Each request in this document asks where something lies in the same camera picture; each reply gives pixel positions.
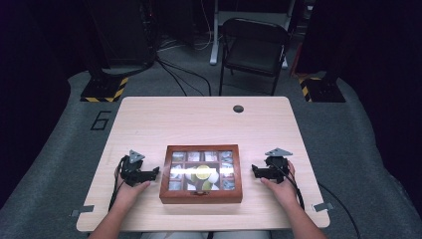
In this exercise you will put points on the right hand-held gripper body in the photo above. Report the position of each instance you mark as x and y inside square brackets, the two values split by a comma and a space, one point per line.
[277, 167]

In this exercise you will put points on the person's left hand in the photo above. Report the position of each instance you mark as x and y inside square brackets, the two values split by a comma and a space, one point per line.
[127, 195]

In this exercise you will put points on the dark equipment cabinet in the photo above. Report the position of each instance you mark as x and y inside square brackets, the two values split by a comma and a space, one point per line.
[121, 33]

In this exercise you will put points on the yellow-green round item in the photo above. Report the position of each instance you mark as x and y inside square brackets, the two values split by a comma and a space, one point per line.
[206, 186]

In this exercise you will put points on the black folding chair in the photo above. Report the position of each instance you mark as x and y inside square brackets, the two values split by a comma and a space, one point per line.
[253, 49]

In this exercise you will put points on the black yellow striped stand base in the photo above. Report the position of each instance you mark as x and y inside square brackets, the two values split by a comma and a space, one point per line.
[104, 91]
[323, 91]

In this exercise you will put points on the small white cup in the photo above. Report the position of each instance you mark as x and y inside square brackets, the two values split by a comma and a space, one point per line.
[214, 178]

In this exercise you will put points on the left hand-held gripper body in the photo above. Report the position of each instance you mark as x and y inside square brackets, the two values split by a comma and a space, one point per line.
[132, 172]

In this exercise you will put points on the grey tape piece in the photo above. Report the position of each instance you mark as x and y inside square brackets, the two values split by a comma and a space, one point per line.
[83, 210]
[322, 207]

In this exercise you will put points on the yellow round lid item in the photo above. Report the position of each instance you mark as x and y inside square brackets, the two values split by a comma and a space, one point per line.
[203, 172]

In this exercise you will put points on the black table grommet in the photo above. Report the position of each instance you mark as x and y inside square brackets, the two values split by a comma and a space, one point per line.
[238, 109]

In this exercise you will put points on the person's right hand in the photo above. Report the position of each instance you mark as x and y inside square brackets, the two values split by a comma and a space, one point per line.
[285, 192]

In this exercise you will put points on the wooden box with glass lid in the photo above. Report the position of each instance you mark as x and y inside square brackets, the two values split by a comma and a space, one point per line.
[199, 196]

